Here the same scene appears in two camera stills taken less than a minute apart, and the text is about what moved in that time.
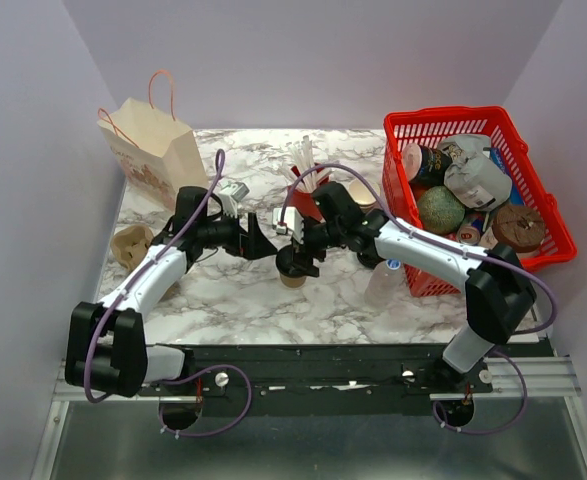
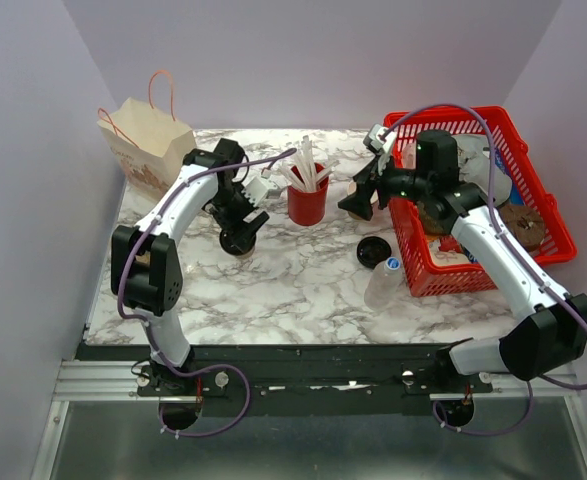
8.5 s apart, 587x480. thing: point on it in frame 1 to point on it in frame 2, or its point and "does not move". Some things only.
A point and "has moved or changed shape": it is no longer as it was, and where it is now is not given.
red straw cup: [306, 200] does not move
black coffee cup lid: [291, 263] has moved or changed shape
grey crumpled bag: [473, 177] does not move
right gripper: [306, 248] to [358, 203]
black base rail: [317, 379] does not move
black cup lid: [369, 257] does not move
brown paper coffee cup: [293, 282] has moved or changed shape
